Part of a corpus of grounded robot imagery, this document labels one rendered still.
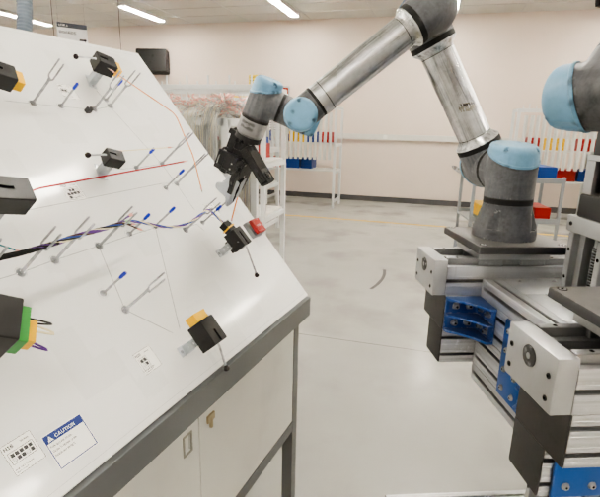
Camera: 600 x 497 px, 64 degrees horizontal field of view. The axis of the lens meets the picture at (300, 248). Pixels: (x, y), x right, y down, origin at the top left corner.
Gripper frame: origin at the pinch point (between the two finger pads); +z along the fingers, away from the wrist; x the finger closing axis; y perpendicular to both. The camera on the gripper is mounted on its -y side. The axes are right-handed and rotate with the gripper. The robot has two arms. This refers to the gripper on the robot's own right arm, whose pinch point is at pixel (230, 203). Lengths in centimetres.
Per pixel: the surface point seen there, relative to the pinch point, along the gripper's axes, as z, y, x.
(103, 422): 20, -18, 63
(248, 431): 53, -36, 15
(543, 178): -11, -128, -384
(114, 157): -6.4, 21.5, 24.9
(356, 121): 82, 145, -793
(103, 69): -18, 47, 5
